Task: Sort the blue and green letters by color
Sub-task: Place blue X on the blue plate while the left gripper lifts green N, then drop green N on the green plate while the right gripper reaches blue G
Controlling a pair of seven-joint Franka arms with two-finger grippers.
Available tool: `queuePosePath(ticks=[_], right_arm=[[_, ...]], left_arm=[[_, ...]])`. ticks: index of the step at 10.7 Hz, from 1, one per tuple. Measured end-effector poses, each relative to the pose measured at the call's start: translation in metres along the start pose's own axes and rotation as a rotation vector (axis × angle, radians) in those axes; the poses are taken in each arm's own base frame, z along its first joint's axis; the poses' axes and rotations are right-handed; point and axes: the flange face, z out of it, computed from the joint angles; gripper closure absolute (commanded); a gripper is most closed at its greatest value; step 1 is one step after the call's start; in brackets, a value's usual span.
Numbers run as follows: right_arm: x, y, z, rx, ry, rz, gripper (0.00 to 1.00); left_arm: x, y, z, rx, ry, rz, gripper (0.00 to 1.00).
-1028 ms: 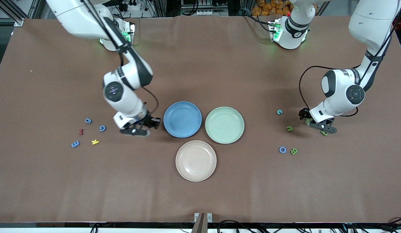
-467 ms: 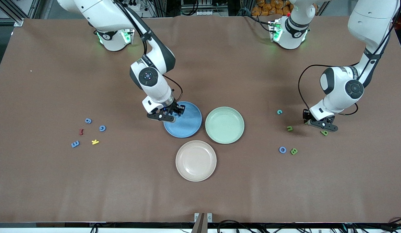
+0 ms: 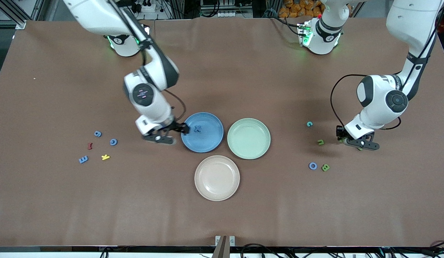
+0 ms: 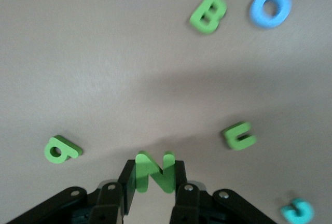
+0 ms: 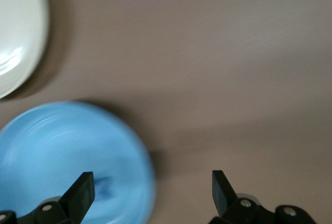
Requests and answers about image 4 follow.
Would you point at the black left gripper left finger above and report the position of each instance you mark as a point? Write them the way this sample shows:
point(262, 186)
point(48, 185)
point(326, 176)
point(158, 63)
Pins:
point(127, 182)

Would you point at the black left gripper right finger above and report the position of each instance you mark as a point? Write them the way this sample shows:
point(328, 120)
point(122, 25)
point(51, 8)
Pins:
point(185, 203)

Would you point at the green foam letter N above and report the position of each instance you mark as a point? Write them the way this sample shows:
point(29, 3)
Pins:
point(168, 174)

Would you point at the green foam letter P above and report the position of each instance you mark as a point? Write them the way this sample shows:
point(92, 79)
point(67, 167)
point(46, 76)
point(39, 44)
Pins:
point(70, 151)

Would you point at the green foam letter U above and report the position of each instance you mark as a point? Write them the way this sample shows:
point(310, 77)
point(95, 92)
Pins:
point(230, 137)

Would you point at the green foam letter B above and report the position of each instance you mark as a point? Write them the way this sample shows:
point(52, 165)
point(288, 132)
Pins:
point(198, 14)

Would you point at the teal foam letter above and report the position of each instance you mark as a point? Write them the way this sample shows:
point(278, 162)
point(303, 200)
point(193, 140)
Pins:
point(298, 217)

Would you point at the brown table cover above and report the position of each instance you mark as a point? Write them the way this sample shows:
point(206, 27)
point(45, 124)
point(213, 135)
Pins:
point(103, 53)

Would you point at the blue foam letter O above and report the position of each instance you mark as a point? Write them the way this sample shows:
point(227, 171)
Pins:
point(256, 14)

